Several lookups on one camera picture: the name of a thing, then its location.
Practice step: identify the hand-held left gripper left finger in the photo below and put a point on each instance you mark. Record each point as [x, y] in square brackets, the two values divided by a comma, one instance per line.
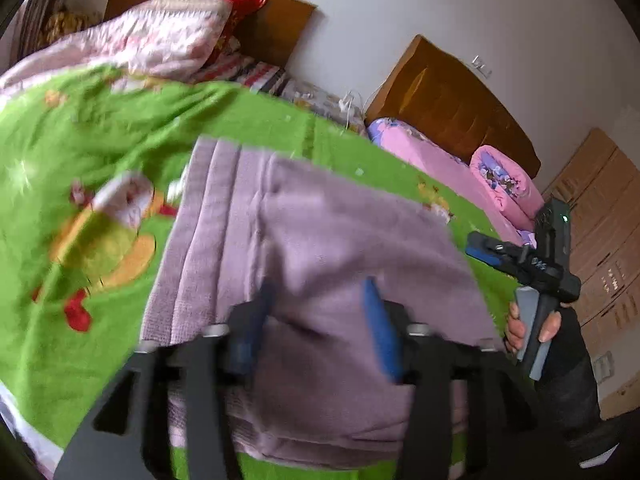
[250, 340]

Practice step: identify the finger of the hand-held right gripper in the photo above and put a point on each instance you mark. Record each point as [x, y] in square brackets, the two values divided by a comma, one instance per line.
[502, 263]
[482, 246]

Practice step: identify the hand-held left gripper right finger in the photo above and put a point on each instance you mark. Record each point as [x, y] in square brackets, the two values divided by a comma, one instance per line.
[381, 332]

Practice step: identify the purple towel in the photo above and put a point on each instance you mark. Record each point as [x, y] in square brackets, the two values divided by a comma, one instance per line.
[325, 240]

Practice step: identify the person's right hand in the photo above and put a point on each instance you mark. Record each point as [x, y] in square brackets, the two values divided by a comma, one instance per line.
[514, 330]

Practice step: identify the rolled pink quilt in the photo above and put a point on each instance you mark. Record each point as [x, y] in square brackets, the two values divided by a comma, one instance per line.
[505, 185]

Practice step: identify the light wooden wardrobe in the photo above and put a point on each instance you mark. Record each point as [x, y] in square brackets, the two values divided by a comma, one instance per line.
[610, 210]

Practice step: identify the brown wooden headboard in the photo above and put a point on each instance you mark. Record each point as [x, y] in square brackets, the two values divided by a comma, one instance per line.
[450, 100]

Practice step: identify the pale printed pillow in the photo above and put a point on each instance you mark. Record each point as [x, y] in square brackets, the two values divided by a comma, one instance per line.
[320, 102]

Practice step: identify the striped bedsheet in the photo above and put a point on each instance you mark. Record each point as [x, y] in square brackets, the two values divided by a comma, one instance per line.
[260, 75]

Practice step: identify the green printed blanket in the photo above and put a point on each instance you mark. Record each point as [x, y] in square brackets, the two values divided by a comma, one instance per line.
[75, 135]

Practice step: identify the pink floral quilt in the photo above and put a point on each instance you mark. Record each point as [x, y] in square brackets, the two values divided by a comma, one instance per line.
[165, 35]

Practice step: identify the red pillow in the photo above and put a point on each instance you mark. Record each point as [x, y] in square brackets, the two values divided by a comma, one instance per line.
[245, 7]

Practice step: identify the yellow patterned cloth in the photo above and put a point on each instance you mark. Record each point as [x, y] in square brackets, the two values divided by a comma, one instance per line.
[70, 27]

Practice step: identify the striped curtain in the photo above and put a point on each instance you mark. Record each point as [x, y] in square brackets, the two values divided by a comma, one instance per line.
[42, 5]

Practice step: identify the white wall socket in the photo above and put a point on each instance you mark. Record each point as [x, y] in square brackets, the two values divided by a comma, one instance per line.
[603, 367]
[482, 65]

